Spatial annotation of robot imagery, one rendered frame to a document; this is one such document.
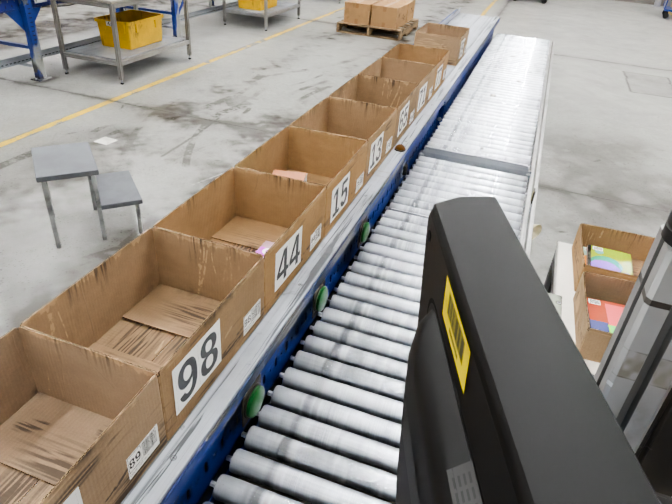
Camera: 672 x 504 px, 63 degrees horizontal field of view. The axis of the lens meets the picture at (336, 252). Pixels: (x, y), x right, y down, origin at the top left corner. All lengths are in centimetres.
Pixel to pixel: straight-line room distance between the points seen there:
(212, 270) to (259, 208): 40
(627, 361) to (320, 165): 163
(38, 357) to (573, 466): 101
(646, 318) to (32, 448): 98
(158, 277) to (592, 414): 126
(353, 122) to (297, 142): 40
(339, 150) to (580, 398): 171
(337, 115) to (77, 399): 156
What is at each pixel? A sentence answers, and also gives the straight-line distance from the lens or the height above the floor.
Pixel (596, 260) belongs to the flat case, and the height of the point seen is 80.
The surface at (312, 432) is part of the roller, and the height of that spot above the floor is 74.
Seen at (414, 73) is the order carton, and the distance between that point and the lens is 301.
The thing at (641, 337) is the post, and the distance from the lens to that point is 43.
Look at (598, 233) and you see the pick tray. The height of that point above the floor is 82.
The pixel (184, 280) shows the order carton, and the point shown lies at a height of 92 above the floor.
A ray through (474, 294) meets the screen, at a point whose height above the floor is 154.
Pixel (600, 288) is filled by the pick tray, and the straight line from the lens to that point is 181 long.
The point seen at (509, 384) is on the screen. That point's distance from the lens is 26.
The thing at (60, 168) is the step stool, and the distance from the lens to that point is 327.
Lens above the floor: 172
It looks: 32 degrees down
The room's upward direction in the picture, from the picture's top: 5 degrees clockwise
